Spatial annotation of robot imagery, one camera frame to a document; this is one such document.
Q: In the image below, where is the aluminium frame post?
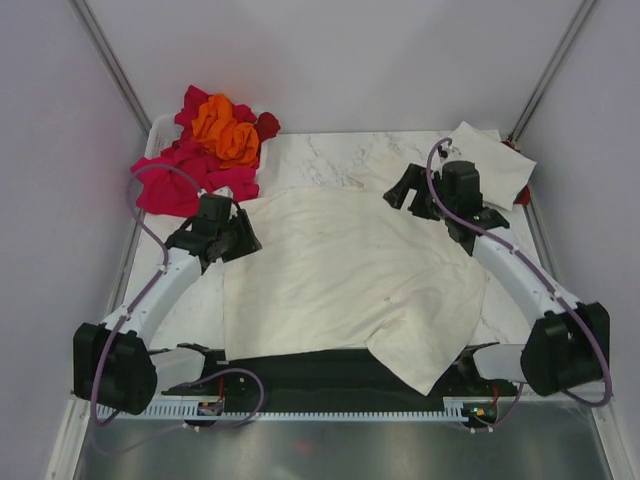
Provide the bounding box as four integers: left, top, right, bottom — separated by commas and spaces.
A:
68, 0, 152, 133
506, 0, 600, 145

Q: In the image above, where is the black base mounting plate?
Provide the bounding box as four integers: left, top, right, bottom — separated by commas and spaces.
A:
159, 344, 521, 414

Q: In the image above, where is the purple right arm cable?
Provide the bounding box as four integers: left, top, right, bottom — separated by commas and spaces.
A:
425, 139, 616, 435

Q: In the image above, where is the white plastic laundry basket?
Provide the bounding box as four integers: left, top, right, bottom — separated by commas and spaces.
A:
144, 114, 278, 182

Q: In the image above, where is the right aluminium frame post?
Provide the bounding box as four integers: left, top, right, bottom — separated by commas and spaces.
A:
506, 0, 600, 145

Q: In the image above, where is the orange t shirt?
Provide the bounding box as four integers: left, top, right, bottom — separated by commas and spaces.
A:
191, 94, 260, 169

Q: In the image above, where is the cream white t shirt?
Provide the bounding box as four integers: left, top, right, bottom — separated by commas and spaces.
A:
224, 188, 486, 394

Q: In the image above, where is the magenta pink t shirt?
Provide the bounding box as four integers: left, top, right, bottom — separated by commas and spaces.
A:
131, 85, 264, 217

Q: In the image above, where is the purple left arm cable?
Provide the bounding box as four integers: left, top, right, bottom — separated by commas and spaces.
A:
88, 164, 266, 456

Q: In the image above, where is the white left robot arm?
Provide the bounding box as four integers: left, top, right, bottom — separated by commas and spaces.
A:
72, 187, 262, 425

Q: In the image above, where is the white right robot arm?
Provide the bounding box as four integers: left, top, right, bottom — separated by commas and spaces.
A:
383, 161, 610, 396

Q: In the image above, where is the folded cream t shirt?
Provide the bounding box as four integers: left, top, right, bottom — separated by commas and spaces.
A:
441, 122, 536, 211

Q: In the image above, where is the left aluminium frame post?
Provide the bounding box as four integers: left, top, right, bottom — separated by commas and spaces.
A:
68, 0, 152, 133

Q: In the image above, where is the white slotted cable duct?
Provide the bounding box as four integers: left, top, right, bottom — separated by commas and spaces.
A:
117, 397, 499, 423

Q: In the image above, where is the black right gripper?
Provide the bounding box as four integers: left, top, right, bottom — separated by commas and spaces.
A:
384, 161, 456, 221

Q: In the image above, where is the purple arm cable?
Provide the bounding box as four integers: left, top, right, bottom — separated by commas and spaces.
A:
88, 164, 266, 456
425, 139, 616, 435

